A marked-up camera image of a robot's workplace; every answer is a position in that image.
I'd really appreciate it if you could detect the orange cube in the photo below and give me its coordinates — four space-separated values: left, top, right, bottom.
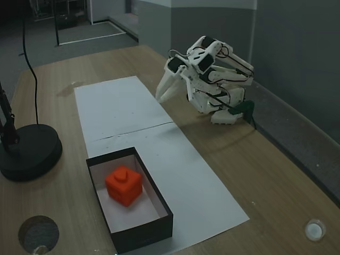
105 166 143 207

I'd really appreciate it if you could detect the dark rectangular open box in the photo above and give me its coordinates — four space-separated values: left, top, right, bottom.
85 146 175 254

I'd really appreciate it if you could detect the white paper sheet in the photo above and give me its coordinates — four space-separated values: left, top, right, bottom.
84 122 250 253
73 75 175 141

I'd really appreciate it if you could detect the green clamp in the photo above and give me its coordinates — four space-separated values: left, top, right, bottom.
228 100 256 123

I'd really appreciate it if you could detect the dark background shelf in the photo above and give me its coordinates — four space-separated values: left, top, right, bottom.
29 0 92 30

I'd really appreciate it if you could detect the black round lamp base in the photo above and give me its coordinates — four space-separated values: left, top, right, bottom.
0 123 63 183

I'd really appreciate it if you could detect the small white round cap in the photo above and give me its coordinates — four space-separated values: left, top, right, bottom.
304 218 326 242

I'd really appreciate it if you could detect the black cable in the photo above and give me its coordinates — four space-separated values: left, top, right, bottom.
21 0 40 125

